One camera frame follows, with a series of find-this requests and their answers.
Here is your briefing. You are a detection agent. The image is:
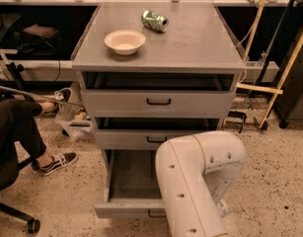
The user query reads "grey bottom drawer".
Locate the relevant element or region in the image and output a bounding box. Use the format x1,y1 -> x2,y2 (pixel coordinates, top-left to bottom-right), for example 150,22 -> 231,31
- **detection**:
95,150 -> 166,218

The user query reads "grey drawer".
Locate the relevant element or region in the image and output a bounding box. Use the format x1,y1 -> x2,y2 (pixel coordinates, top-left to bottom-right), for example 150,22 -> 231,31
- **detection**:
95,150 -> 166,218
94,129 -> 222,151
81,90 -> 235,119

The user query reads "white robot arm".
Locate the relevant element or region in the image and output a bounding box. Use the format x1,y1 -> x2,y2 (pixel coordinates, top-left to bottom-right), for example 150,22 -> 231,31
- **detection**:
156,130 -> 246,237

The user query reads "grey drawer cabinet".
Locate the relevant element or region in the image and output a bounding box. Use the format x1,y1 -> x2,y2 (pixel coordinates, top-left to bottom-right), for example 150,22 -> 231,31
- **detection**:
70,1 -> 247,173

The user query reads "grey top drawer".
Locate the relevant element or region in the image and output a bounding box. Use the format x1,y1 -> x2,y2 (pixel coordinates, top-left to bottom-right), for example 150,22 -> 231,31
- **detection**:
81,90 -> 235,119

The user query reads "grey middle drawer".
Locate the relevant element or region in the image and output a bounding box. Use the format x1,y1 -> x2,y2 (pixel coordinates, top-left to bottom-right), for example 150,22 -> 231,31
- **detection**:
94,129 -> 222,151

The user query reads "clear plastic bin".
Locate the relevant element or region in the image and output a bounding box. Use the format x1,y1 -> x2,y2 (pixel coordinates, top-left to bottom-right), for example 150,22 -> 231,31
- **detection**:
54,110 -> 94,140

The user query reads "black clamp on floor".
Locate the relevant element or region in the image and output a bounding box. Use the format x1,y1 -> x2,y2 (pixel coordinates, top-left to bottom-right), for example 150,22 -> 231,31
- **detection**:
223,111 -> 247,132

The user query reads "black white sneaker far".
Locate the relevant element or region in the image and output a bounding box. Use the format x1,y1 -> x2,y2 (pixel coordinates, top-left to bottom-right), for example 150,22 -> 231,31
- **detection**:
41,88 -> 71,115

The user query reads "black white sneaker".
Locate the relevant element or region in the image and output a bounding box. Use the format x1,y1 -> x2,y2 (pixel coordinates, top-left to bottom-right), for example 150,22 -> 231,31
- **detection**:
39,152 -> 78,176
41,88 -> 71,115

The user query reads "crushed green soda can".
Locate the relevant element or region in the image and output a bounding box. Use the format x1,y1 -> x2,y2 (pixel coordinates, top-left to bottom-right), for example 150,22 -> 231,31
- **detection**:
141,10 -> 169,33

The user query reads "black white sneaker near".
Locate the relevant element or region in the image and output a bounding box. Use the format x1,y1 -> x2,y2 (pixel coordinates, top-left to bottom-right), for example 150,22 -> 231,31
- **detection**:
39,152 -> 78,176

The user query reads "dark box on shelf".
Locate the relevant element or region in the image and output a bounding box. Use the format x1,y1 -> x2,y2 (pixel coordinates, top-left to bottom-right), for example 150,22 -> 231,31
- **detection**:
23,24 -> 59,42

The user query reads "seated person in black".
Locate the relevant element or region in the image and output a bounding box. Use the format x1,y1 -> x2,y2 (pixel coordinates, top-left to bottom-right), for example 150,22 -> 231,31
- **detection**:
0,100 -> 59,190

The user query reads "black office chair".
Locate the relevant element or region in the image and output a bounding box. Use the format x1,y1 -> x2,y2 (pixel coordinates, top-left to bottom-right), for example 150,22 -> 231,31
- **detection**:
0,157 -> 40,235

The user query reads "black rolling cabinet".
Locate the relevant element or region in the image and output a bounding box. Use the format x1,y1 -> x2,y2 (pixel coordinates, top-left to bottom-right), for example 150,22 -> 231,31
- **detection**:
272,3 -> 303,129

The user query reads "thin metal rod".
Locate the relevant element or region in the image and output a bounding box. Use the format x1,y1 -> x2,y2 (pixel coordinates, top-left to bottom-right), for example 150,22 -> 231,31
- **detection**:
0,85 -> 84,108

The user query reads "wooden easel frame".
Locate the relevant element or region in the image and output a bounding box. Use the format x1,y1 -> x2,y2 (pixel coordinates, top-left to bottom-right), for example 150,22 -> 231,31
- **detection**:
236,0 -> 303,130

